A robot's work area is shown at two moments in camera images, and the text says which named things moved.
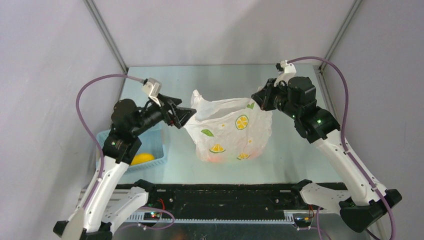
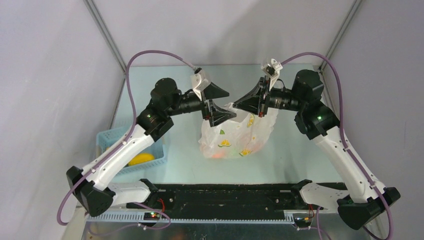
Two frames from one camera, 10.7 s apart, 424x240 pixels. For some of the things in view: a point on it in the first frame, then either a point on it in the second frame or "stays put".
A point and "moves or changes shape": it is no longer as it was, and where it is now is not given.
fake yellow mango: (142, 157) stays put
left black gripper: (179, 116) -> (216, 115)
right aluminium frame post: (354, 8) stays put
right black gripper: (263, 97) -> (250, 101)
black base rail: (192, 198) stays put
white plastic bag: (228, 130) moves or changes shape
